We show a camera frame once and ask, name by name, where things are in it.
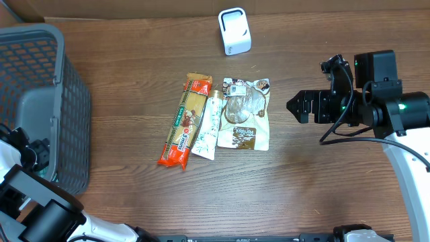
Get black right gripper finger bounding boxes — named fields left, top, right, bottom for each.
left=287, top=90, right=311, bottom=105
left=286, top=99, right=311, bottom=124

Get beige Pantree snack pouch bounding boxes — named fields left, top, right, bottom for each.
left=217, top=78, right=270, bottom=151

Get white gold-capped cream tube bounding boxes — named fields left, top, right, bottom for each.
left=191, top=90, right=223, bottom=160

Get orange spaghetti pasta packet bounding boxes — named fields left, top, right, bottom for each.
left=157, top=73, right=212, bottom=168

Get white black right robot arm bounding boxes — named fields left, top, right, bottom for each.
left=286, top=50, right=429, bottom=241

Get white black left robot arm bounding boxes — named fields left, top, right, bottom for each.
left=1, top=124, right=157, bottom=242

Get white black barcode scanner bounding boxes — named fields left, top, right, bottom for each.
left=218, top=7, right=252, bottom=56

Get grey plastic shopping basket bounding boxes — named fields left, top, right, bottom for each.
left=1, top=24, right=91, bottom=194

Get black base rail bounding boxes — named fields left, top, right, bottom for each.
left=156, top=223, right=394, bottom=242

